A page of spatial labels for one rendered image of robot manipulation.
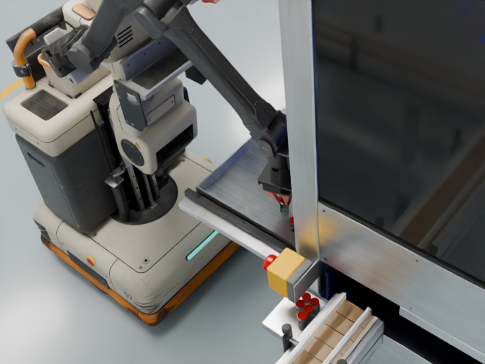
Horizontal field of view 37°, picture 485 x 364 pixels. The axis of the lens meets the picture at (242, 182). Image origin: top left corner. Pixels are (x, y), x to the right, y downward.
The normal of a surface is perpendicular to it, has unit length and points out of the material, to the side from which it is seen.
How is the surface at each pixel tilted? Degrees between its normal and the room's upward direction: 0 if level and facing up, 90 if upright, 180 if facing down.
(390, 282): 90
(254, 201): 0
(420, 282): 90
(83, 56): 100
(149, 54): 90
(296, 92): 90
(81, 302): 0
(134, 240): 0
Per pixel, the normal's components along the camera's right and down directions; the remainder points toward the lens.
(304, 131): -0.64, 0.60
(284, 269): -0.10, -0.68
